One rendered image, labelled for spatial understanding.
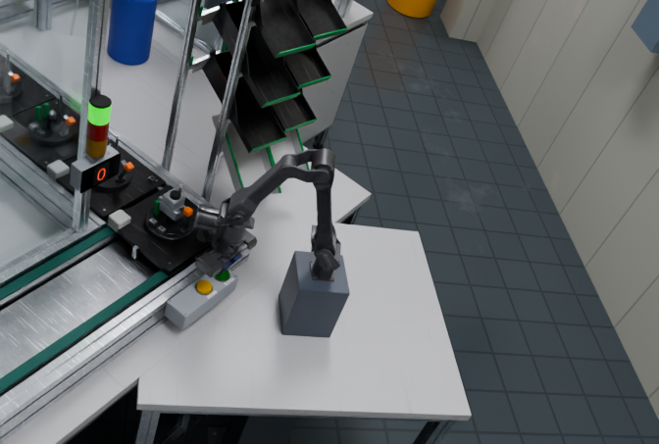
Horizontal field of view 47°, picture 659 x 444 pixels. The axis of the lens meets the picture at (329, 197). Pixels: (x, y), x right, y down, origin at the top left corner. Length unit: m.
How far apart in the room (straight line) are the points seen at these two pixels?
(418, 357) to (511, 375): 1.36
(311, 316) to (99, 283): 0.57
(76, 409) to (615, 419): 2.49
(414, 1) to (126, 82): 3.30
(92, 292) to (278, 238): 0.62
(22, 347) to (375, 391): 0.91
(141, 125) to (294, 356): 1.01
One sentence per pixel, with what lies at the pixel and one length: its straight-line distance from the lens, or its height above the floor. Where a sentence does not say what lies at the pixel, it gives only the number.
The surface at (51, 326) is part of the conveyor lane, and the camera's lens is 2.01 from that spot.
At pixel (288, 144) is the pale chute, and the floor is 1.06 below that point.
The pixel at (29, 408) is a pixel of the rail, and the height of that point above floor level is 0.92.
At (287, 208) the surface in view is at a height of 0.86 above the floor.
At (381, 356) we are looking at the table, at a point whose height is 0.86.
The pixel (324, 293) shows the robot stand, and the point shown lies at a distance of 2.02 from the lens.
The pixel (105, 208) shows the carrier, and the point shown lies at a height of 0.97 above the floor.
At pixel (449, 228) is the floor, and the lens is 4.06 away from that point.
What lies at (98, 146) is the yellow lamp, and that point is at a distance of 1.90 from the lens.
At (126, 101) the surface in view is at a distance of 2.77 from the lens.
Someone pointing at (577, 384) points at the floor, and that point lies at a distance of 3.73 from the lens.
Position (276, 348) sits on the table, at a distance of 2.12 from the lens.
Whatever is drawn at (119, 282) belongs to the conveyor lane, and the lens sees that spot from 2.11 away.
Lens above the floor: 2.53
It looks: 40 degrees down
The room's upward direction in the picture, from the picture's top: 21 degrees clockwise
